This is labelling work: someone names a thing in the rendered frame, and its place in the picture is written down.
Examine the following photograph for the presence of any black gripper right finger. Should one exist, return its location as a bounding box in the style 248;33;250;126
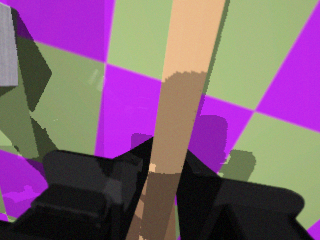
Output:
176;149;305;240

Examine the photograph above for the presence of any long wooden rail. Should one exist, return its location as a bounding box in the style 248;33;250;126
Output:
139;0;225;240

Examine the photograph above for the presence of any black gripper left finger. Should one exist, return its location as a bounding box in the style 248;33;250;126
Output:
42;137;154;240

